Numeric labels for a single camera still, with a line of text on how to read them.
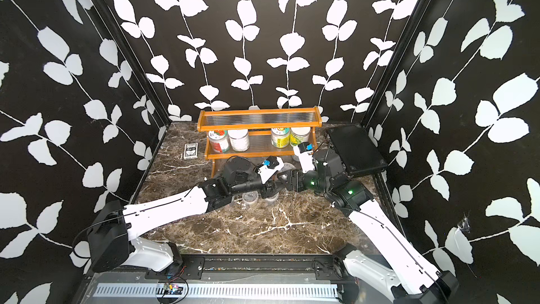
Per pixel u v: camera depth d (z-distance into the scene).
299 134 0.85
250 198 0.86
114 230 0.41
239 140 0.82
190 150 1.07
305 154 0.62
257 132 0.93
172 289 0.70
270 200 0.87
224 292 0.70
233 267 0.75
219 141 0.84
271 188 0.63
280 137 0.86
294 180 0.61
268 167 0.60
